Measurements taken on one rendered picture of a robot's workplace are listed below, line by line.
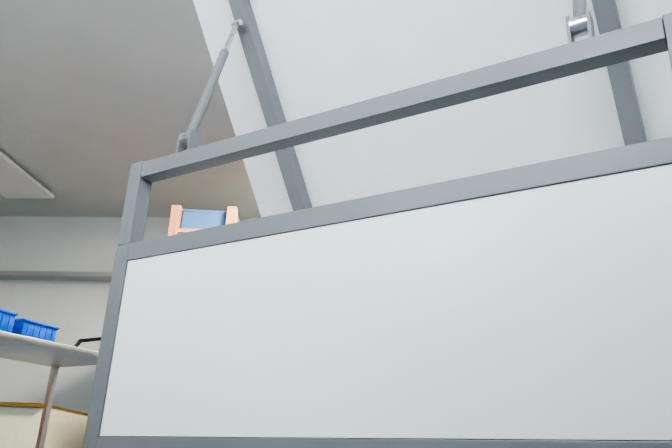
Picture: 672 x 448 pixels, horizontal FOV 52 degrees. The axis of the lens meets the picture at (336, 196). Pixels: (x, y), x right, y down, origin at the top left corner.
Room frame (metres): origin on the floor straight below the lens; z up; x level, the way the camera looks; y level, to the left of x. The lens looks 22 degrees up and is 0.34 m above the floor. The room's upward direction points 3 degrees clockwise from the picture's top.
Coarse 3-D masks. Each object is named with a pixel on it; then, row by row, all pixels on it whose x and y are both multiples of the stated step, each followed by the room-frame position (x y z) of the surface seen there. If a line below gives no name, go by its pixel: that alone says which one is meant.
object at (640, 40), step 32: (608, 32) 0.88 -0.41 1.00; (640, 32) 0.86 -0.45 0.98; (512, 64) 0.96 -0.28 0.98; (544, 64) 0.94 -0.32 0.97; (576, 64) 0.92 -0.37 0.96; (608, 64) 0.91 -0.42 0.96; (384, 96) 1.10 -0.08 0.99; (416, 96) 1.06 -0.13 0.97; (448, 96) 1.03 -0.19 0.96; (480, 96) 1.03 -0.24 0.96; (288, 128) 1.21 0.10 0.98; (320, 128) 1.17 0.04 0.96; (352, 128) 1.16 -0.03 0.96; (160, 160) 1.41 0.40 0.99; (192, 160) 1.35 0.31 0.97; (224, 160) 1.33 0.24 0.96; (128, 192) 1.46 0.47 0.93; (128, 224) 1.45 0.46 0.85
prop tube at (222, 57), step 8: (224, 56) 1.44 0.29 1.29; (216, 64) 1.44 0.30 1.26; (224, 64) 1.45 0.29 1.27; (216, 72) 1.43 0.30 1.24; (208, 80) 1.43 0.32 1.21; (216, 80) 1.43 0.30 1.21; (208, 88) 1.42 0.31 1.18; (208, 96) 1.41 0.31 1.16; (200, 104) 1.40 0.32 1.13; (200, 112) 1.40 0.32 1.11; (192, 120) 1.39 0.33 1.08; (200, 120) 1.40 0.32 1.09; (192, 128) 1.39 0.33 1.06; (184, 136) 1.38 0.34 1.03; (184, 144) 1.39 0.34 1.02
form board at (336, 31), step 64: (256, 0) 1.48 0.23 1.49; (320, 0) 1.41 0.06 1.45; (384, 0) 1.34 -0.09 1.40; (448, 0) 1.29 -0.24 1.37; (512, 0) 1.23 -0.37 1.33; (640, 0) 1.13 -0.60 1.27; (320, 64) 1.51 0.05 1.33; (384, 64) 1.44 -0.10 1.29; (448, 64) 1.38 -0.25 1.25; (640, 64) 1.21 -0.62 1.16; (256, 128) 1.71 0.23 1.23; (384, 128) 1.54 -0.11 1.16; (448, 128) 1.47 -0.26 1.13; (512, 128) 1.40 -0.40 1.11; (576, 128) 1.35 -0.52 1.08; (256, 192) 1.83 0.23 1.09; (320, 192) 1.73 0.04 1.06; (384, 192) 1.65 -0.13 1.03
